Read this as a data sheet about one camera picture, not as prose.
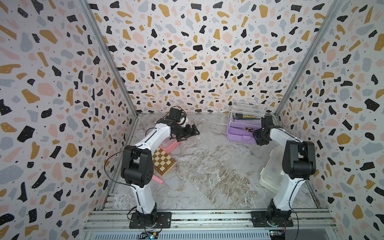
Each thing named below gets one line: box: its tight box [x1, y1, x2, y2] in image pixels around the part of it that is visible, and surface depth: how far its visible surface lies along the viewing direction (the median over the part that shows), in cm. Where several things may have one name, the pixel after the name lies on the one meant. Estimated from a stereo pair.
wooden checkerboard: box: [152, 146, 177, 177], surface depth 94 cm
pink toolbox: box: [159, 137, 182, 154], surface depth 95 cm
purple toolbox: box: [226, 99, 266, 144], surface depth 112 cm
